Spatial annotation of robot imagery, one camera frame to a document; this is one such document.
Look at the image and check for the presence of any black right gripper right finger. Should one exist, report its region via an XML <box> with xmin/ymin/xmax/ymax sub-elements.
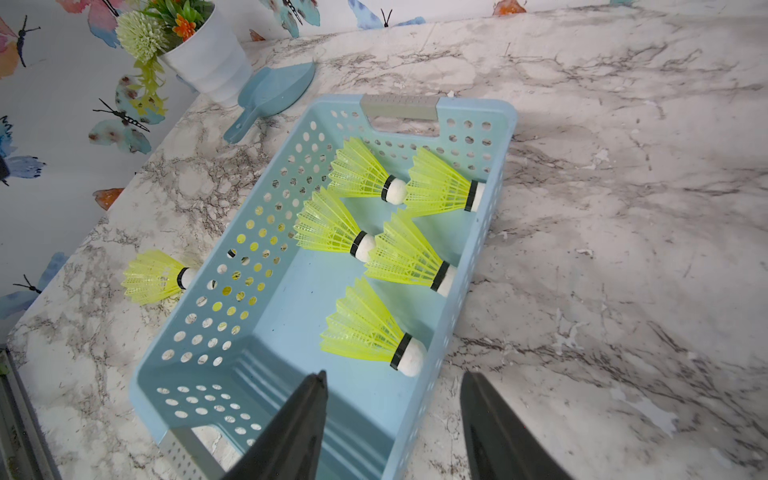
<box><xmin>460</xmin><ymin>371</ymin><xmax>571</xmax><ymax>480</ymax></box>

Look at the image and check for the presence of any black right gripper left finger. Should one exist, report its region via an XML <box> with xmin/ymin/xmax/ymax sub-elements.
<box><xmin>224</xmin><ymin>371</ymin><xmax>329</xmax><ymax>479</ymax></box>

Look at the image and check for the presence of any yellow shuttlecock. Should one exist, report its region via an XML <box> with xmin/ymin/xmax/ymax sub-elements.
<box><xmin>404</xmin><ymin>148</ymin><xmax>485</xmax><ymax>217</ymax></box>
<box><xmin>320</xmin><ymin>278</ymin><xmax>427</xmax><ymax>378</ymax></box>
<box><xmin>121</xmin><ymin>250</ymin><xmax>198</xmax><ymax>305</ymax></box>
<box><xmin>294</xmin><ymin>187</ymin><xmax>376</xmax><ymax>263</ymax></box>
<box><xmin>328</xmin><ymin>138</ymin><xmax>407</xmax><ymax>205</ymax></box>
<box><xmin>365</xmin><ymin>210</ymin><xmax>457</xmax><ymax>298</ymax></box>

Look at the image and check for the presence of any light blue perforated storage box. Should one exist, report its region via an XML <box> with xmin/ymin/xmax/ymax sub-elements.
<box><xmin>130</xmin><ymin>94</ymin><xmax>518</xmax><ymax>479</ymax></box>

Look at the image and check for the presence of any light blue plastic scoop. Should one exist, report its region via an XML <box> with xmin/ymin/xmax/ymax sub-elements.
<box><xmin>223</xmin><ymin>62</ymin><xmax>316</xmax><ymax>144</ymax></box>

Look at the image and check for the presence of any white pot with artificial plant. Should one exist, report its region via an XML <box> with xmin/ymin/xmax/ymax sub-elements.
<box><xmin>116</xmin><ymin>1</ymin><xmax>253</xmax><ymax>116</ymax></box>

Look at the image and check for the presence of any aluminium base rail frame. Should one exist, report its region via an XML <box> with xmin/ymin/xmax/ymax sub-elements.
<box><xmin>1</xmin><ymin>346</ymin><xmax>61</xmax><ymax>479</ymax></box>

